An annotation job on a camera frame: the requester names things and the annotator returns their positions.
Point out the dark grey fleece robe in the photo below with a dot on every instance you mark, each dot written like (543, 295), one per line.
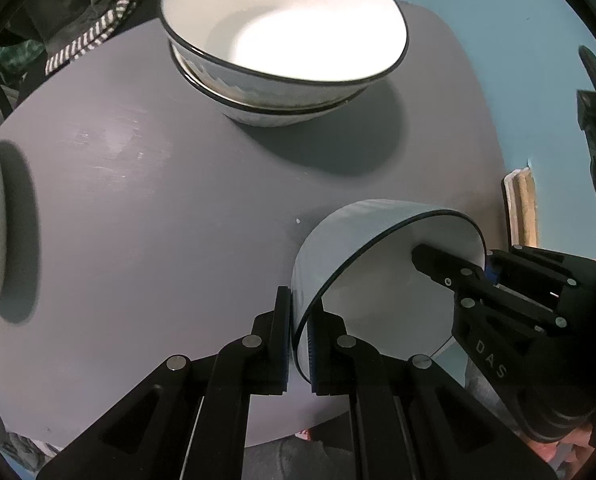
(53, 0)

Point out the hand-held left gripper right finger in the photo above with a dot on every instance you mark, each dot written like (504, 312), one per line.
(314, 360)

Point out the large white bowl dark rim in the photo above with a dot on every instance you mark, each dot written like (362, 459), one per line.
(288, 25)
(268, 117)

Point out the grey patterned cloth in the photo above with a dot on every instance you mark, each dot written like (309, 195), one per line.
(8, 445)

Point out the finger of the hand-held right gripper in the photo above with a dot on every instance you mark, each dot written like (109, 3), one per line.
(442, 270)
(532, 272)

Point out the green checked cloth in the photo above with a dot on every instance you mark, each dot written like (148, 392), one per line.
(8, 60)

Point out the small white bowl black rim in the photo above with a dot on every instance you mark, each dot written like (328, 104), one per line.
(377, 310)

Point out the grey white striped towel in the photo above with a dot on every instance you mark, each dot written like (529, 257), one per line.
(93, 30)

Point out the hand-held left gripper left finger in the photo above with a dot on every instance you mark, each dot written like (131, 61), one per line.
(280, 350)

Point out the person's right hand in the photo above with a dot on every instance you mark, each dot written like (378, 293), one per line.
(557, 457)

